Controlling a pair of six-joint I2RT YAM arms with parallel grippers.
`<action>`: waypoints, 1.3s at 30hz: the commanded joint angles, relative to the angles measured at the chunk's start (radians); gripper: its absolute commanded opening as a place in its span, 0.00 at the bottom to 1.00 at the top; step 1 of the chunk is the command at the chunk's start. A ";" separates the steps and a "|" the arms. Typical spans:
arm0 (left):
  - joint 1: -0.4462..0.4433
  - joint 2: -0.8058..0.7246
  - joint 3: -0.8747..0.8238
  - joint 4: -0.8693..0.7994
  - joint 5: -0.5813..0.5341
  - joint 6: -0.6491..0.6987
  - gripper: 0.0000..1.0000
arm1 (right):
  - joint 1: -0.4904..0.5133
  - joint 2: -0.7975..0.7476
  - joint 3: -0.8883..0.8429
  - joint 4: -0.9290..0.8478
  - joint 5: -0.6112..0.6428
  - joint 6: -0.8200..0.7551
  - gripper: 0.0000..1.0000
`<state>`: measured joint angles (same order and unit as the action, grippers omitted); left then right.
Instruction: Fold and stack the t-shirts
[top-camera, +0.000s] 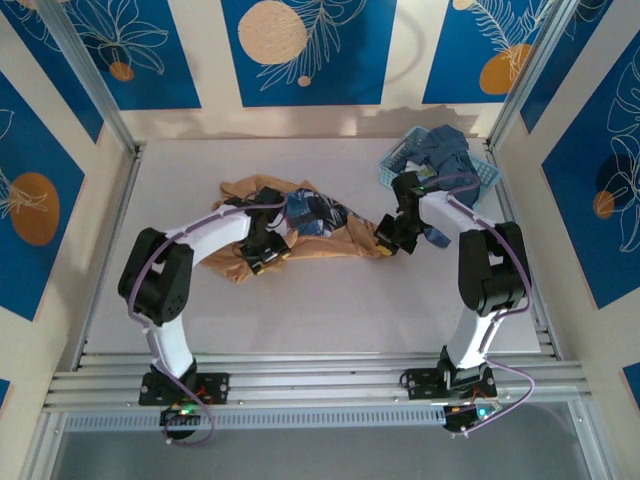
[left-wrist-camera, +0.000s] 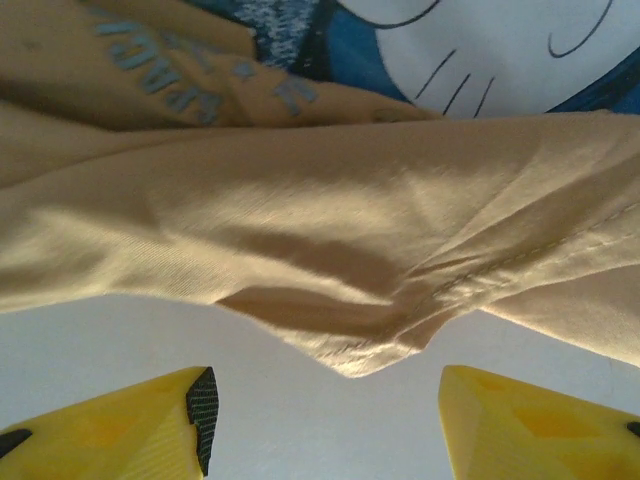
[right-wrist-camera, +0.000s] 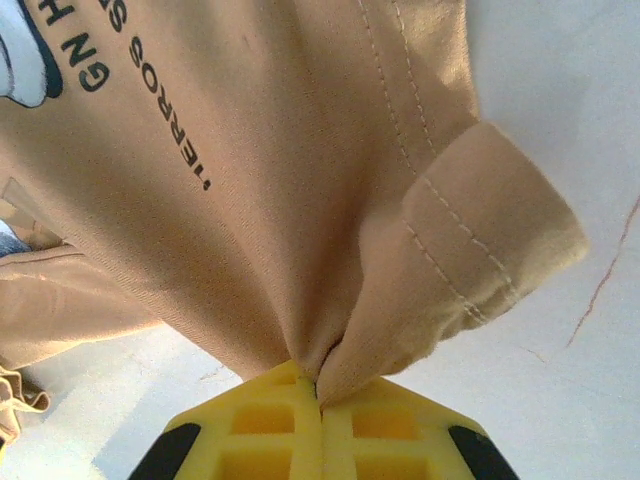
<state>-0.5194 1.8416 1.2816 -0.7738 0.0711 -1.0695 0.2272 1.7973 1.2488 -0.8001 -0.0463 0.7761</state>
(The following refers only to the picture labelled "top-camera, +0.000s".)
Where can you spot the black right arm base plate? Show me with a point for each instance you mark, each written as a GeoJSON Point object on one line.
{"type": "Point", "coordinates": [420, 385]}

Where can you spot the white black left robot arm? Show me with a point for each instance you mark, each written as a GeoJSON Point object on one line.
{"type": "Point", "coordinates": [170, 345]}

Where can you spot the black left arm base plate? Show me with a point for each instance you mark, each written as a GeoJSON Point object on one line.
{"type": "Point", "coordinates": [215, 387]}

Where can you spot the aluminium frame post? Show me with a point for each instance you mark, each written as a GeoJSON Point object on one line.
{"type": "Point", "coordinates": [85, 65]}
{"type": "Point", "coordinates": [545, 65]}

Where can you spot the blue floral wall poster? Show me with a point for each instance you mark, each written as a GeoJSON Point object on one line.
{"type": "Point", "coordinates": [450, 60]}
{"type": "Point", "coordinates": [30, 150]}
{"type": "Point", "coordinates": [632, 382]}
{"type": "Point", "coordinates": [65, 85]}
{"type": "Point", "coordinates": [4, 395]}
{"type": "Point", "coordinates": [575, 225]}
{"type": "Point", "coordinates": [165, 75]}
{"type": "Point", "coordinates": [560, 95]}
{"type": "Point", "coordinates": [350, 75]}

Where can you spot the blue t-shirt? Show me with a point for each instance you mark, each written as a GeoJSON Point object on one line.
{"type": "Point", "coordinates": [447, 142]}

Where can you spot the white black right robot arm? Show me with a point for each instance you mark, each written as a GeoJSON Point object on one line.
{"type": "Point", "coordinates": [472, 335]}

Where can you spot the aluminium side rail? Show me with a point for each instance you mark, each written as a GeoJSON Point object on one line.
{"type": "Point", "coordinates": [107, 260]}
{"type": "Point", "coordinates": [530, 280]}

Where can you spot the dark blue cloth piece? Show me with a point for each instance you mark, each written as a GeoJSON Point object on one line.
{"type": "Point", "coordinates": [440, 240]}

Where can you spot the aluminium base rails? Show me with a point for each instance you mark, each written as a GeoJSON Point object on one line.
{"type": "Point", "coordinates": [320, 380]}

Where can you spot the light blue plastic basket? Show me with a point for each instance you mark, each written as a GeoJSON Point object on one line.
{"type": "Point", "coordinates": [395, 160]}

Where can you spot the orange printed t-shirt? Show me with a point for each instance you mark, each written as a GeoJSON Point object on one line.
{"type": "Point", "coordinates": [320, 247]}

